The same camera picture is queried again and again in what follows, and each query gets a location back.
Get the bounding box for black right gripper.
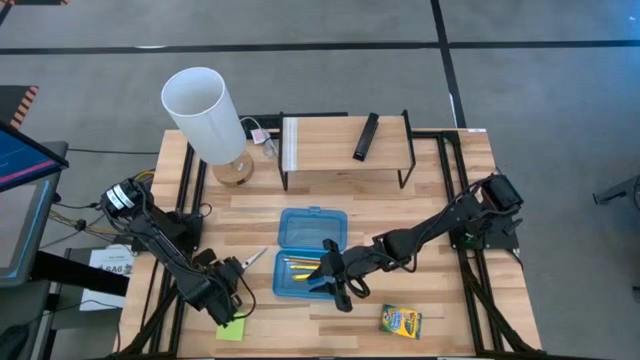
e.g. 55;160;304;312
306;238;387;313

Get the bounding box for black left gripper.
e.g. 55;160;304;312
189;248;249;327

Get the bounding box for red-handled scissors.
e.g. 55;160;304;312
241;247;269;270

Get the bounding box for green sticky note pad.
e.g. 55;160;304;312
215;312;247;343

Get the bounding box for crayon box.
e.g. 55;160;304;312
378;303;424;341

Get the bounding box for blue plastic pencil case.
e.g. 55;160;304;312
272;205;350;301

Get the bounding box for white printed paper box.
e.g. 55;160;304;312
79;243;136;312

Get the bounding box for wooden shelf riser, black legs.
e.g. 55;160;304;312
277;109;417;192

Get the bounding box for black stapler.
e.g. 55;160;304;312
352;112;380;162

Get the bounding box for black monitor stand bar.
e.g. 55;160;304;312
29;249;131;297

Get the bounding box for white lamp with wooden base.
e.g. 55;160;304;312
160;66;255;189

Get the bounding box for grey-screen monitor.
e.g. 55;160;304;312
0;172;62;289

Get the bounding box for blue-screen monitor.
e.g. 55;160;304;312
0;122;70;194

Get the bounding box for orange-black striped floor mat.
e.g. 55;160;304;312
0;84;40;131

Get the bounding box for black chair leg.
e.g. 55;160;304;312
592;174;640;206

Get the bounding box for white lamp cable with plug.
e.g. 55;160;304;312
239;116;279;161

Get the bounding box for yellow and black cable bundle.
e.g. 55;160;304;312
47;169;157;246

